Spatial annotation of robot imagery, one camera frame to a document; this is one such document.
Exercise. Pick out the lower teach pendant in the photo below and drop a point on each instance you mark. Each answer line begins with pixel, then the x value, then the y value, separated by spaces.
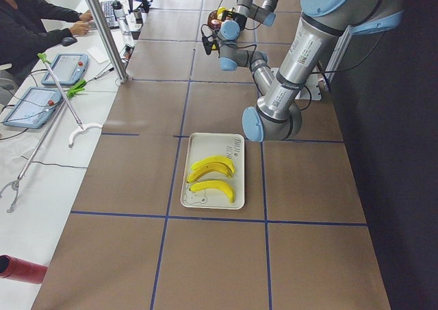
pixel 34 108

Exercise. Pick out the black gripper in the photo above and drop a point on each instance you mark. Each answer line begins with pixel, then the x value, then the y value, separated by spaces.
pixel 232 16
pixel 214 44

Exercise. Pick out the green clamp tool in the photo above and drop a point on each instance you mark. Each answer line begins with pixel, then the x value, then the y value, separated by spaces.
pixel 78 87

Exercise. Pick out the red fire extinguisher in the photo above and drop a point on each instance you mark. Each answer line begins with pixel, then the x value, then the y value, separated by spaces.
pixel 20 270

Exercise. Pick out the aluminium frame post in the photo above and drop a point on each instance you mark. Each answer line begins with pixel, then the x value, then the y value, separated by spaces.
pixel 107 39

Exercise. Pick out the yellow banana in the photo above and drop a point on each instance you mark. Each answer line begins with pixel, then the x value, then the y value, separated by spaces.
pixel 209 168
pixel 223 13
pixel 223 186
pixel 214 159

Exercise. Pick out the clear water bottle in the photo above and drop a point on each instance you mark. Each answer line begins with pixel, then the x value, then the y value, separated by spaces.
pixel 121 18

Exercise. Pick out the long reacher grabber grey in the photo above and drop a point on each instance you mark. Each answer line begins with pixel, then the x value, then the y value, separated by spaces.
pixel 15 184

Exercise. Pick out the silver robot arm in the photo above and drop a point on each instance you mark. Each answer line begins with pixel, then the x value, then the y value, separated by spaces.
pixel 247 9
pixel 276 116

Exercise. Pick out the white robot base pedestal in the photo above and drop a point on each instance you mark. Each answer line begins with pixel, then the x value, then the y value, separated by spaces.
pixel 311 89

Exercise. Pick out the black computer mouse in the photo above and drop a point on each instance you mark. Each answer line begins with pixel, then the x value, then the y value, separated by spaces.
pixel 68 41

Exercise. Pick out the long reacher grabber white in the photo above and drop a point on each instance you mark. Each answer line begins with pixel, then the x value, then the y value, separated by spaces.
pixel 82 127

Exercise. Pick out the seated person dark jacket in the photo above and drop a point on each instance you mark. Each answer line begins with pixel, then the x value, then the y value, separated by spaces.
pixel 30 27

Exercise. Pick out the brown wicker basket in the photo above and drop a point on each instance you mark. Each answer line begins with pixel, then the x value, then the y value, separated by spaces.
pixel 216 18

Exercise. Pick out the teach pendant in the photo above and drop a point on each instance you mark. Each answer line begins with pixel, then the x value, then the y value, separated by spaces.
pixel 69 68
pixel 34 108

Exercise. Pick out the cream bear print tray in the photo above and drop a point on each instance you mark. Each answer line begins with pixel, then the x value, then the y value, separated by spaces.
pixel 202 145

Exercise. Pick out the metal cup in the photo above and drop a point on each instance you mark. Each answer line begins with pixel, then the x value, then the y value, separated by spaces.
pixel 137 14

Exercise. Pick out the upper teach pendant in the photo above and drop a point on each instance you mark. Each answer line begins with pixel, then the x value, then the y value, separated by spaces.
pixel 69 68

